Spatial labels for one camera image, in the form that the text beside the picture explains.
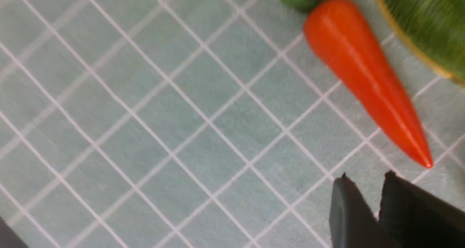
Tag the green leaf-shaped glass plate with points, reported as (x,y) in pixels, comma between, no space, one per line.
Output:
(434,30)

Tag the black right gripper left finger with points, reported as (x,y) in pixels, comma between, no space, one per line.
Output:
(352,223)

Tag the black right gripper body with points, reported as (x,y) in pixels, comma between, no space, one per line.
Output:
(8,238)

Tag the green checkered tablecloth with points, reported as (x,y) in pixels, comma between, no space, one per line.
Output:
(195,123)

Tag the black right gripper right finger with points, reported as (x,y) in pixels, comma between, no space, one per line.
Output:
(417,219)

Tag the orange carrot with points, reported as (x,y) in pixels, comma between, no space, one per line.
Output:
(340,36)

